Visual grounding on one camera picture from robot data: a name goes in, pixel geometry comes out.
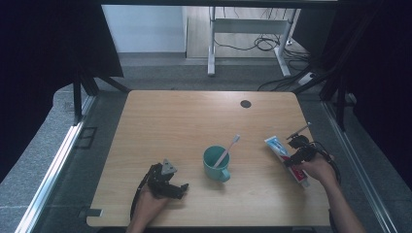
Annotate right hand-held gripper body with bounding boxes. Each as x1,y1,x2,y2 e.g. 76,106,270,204
286,121,321,164

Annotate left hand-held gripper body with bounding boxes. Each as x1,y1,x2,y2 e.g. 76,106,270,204
147,158,183,200

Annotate white blue red toothpaste tube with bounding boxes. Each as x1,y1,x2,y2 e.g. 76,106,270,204
263,135,311,189

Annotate teal cup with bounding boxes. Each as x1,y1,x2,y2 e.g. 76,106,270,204
202,145,231,183

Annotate pink and white toothbrush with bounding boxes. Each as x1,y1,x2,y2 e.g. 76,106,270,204
212,134,241,169

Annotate person's right hand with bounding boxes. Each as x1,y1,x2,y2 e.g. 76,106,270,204
294,152,338,188

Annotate black metal stand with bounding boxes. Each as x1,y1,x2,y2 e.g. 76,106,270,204
72,64,131,126
292,61,358,132

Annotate white power strip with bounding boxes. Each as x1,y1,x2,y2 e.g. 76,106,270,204
297,72,318,86

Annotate black curtain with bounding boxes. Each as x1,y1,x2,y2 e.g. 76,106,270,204
0,0,124,183
292,0,412,192

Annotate left hand-held gripper black cable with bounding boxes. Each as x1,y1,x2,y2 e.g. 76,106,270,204
129,169,154,221

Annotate hand-held gripper black cable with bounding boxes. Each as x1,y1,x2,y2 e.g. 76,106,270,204
129,169,154,221
309,140,342,183

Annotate right hand-held gripper black cable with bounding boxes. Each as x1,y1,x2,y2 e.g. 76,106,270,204
309,140,342,183

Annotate aluminium rail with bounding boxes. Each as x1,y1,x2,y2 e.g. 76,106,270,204
321,99,391,233
14,95,97,233

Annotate grey table bracket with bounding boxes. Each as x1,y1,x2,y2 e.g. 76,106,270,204
77,208,104,219

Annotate black floor cables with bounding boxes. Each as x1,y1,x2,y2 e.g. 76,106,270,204
213,7,313,71

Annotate white metal desk frame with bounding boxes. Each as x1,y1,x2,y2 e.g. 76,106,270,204
207,6,301,78

